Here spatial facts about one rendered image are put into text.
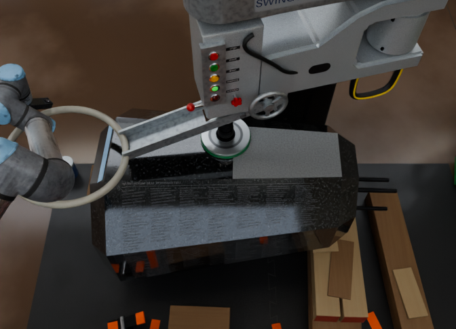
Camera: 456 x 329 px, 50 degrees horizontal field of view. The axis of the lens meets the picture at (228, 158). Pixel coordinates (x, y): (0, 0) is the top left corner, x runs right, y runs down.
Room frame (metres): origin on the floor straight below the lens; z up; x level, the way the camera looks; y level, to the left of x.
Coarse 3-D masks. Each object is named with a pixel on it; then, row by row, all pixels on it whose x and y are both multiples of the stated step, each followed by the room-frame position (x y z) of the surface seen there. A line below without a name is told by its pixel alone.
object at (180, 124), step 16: (176, 112) 1.23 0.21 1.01; (192, 112) 1.24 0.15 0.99; (256, 112) 1.20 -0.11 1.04; (128, 128) 1.18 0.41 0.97; (144, 128) 1.19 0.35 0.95; (160, 128) 1.19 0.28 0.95; (176, 128) 1.18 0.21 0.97; (192, 128) 1.13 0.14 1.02; (208, 128) 1.15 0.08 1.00; (144, 144) 1.09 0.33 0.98; (160, 144) 1.10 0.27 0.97
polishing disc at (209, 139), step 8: (240, 120) 1.30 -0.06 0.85; (216, 128) 1.26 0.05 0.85; (240, 128) 1.26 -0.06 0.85; (248, 128) 1.26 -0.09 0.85; (208, 136) 1.22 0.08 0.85; (240, 136) 1.22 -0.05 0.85; (248, 136) 1.22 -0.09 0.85; (208, 144) 1.17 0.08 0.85; (216, 144) 1.17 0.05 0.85; (224, 144) 1.17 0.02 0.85; (232, 144) 1.17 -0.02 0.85; (240, 144) 1.17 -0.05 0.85; (216, 152) 1.14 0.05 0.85; (224, 152) 1.14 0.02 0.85; (232, 152) 1.14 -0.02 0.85
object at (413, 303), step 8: (400, 272) 0.86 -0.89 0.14; (408, 272) 0.86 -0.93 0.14; (400, 280) 0.81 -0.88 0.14; (408, 280) 0.81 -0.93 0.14; (400, 288) 0.77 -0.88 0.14; (408, 288) 0.77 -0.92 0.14; (416, 288) 0.77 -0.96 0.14; (408, 296) 0.73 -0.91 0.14; (416, 296) 0.73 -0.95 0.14; (408, 304) 0.69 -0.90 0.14; (416, 304) 0.69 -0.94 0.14; (408, 312) 0.65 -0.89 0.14; (416, 312) 0.65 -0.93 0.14; (424, 312) 0.65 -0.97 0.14
